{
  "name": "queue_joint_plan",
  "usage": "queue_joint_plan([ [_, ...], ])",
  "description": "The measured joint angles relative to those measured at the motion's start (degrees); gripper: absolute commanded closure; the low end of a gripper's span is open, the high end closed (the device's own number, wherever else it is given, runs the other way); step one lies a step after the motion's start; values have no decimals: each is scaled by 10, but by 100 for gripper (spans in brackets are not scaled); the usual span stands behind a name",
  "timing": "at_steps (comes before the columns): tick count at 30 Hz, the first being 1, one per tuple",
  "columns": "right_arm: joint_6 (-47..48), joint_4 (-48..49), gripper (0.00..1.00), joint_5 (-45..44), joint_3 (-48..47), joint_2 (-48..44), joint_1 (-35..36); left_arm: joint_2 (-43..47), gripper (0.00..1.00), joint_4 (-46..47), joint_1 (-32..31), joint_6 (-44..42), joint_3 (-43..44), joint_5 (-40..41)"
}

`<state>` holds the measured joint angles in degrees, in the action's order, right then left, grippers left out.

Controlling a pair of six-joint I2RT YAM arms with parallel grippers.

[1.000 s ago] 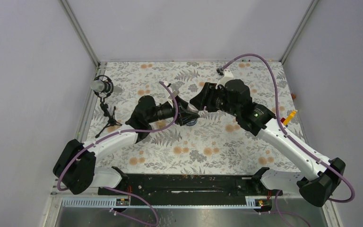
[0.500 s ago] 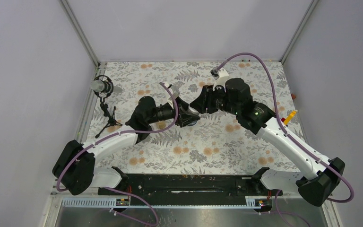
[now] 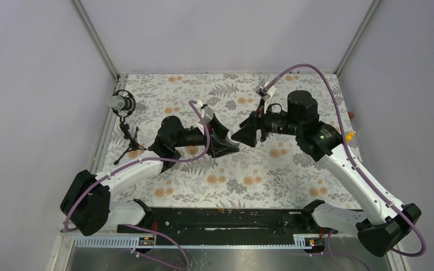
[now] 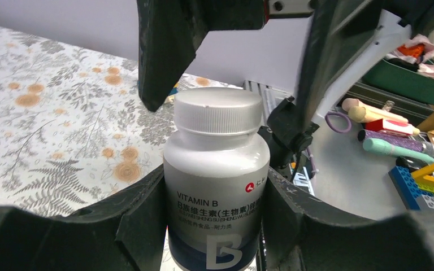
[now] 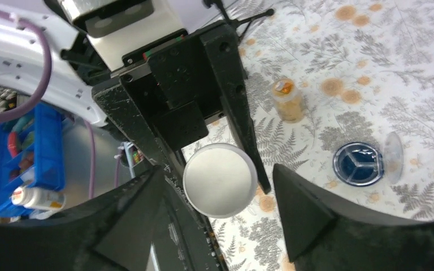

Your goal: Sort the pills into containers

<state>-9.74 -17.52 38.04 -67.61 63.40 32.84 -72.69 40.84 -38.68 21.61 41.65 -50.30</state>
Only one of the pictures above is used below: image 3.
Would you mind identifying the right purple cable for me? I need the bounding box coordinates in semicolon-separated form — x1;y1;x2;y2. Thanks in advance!
255;63;427;271

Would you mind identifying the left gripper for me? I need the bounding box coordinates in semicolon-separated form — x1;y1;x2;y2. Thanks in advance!
173;113;240;157

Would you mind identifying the colourful toy block stack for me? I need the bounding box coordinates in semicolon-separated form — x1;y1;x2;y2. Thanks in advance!
345;131;356;143

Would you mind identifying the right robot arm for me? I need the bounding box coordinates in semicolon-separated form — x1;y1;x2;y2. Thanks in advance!
227;88;422;257

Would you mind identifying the purple cable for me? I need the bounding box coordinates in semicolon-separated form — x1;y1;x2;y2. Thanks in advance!
255;63;427;271
63;99;212;271

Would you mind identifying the microphone on tripod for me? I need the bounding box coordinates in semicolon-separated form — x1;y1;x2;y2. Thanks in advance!
108;89;147;165

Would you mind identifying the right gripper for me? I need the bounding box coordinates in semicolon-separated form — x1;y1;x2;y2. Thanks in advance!
231;97;302;147

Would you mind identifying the white slotted cable duct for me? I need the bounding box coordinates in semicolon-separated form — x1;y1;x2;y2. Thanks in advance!
73;234;315;250

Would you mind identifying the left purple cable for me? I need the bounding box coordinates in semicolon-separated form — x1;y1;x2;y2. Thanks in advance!
63;99;212;271

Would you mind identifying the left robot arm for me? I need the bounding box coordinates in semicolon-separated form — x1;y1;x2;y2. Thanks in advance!
60;100;239;236

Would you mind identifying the floral table mat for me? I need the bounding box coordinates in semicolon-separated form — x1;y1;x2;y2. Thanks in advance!
114;73;359;209

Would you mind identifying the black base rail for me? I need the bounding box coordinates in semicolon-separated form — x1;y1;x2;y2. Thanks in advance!
117;207;330;245

